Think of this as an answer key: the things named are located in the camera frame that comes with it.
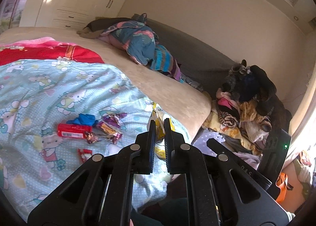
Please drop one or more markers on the grey upholstered headboard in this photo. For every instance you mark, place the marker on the grey upholstered headboard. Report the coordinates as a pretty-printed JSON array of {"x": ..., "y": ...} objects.
[{"x": 197, "y": 60}]

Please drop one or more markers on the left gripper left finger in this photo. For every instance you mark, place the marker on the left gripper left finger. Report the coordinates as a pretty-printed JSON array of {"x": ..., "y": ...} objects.
[{"x": 99, "y": 192}]

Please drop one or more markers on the red pink blanket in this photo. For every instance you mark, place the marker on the red pink blanket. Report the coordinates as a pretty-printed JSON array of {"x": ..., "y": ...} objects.
[{"x": 46, "y": 48}]

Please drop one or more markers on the yellow snack packet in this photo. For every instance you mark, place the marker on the yellow snack packet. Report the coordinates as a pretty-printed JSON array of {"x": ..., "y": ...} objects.
[{"x": 158, "y": 116}]

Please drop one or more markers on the blue wrapper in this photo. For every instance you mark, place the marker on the blue wrapper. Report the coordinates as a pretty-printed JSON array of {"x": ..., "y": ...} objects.
[{"x": 84, "y": 120}]

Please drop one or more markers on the blue floral folded duvet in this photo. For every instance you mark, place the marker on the blue floral folded duvet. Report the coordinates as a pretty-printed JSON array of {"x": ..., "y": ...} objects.
[{"x": 134, "y": 37}]

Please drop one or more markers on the purple candy wrapper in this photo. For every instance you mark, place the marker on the purple candy wrapper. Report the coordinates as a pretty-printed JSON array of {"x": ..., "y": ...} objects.
[{"x": 113, "y": 118}]

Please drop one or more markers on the pink cartoon door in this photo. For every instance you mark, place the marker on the pink cartoon door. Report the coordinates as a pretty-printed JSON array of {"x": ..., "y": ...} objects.
[{"x": 11, "y": 11}]

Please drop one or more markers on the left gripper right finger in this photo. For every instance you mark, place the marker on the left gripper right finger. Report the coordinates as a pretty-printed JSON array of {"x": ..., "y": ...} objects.
[{"x": 219, "y": 192}]

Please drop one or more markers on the orange snack wrapper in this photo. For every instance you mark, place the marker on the orange snack wrapper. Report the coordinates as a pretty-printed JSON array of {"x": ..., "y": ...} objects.
[{"x": 105, "y": 128}]

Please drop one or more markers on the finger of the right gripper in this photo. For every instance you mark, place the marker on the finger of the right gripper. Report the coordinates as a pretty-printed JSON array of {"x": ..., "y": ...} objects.
[{"x": 222, "y": 152}]

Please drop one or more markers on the dark brown garment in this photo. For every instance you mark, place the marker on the dark brown garment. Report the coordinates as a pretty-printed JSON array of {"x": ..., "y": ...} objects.
[{"x": 96, "y": 27}]

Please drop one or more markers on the small red white wrapper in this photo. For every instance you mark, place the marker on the small red white wrapper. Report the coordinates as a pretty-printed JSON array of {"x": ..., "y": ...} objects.
[{"x": 84, "y": 154}]

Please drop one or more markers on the striped colourful blanket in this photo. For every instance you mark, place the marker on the striped colourful blanket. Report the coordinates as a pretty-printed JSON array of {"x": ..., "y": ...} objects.
[{"x": 165, "y": 63}]

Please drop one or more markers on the pile of clothes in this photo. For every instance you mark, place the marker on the pile of clothes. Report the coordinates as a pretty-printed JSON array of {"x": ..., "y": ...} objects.
[{"x": 246, "y": 110}]

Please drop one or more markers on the red cylindrical tube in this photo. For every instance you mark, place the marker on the red cylindrical tube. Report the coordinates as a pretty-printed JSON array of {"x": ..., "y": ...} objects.
[{"x": 73, "y": 130}]

